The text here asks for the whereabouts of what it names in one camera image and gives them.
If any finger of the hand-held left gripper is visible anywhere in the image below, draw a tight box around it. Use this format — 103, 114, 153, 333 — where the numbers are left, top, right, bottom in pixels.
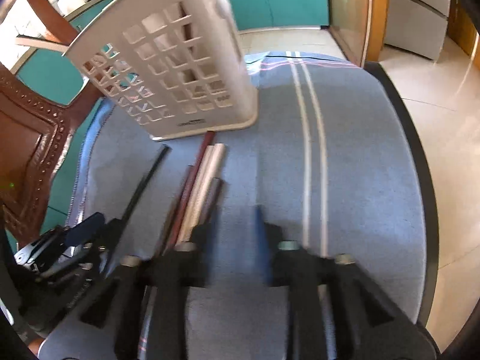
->
67, 212, 106, 246

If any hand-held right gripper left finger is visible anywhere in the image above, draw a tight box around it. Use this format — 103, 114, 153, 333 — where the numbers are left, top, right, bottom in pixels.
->
49, 210, 220, 360

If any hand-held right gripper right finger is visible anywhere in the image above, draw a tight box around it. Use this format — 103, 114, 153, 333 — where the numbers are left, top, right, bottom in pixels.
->
255, 205, 441, 360

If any beige rod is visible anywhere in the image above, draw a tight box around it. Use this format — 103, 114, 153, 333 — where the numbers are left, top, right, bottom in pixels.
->
176, 145, 220, 244

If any dark red chopstick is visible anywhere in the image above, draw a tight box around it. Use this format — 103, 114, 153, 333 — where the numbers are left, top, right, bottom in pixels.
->
159, 130, 217, 257

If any black chopstick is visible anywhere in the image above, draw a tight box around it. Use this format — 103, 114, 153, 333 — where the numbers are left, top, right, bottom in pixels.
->
111, 144, 172, 235

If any silver metal chopstick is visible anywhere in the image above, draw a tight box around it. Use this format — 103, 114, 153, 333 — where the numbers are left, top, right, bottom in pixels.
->
191, 143, 228, 229

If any white plastic laundry basket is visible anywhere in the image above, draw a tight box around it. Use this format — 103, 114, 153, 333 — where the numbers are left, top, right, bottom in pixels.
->
63, 0, 260, 142

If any brown studded wooden chair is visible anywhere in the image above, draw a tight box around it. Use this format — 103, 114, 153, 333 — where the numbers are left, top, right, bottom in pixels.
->
0, 0, 110, 241

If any blue striped cloth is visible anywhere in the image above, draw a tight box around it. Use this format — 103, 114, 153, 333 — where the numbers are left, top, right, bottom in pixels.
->
37, 50, 428, 360

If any black-edged table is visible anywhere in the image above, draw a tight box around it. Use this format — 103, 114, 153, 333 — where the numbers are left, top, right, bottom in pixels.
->
363, 61, 440, 332

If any grey cabinet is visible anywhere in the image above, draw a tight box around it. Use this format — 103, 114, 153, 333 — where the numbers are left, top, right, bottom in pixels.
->
382, 0, 451, 61

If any wooden door frame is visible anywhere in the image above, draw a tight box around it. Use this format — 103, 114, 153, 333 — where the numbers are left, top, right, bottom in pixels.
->
325, 0, 389, 69

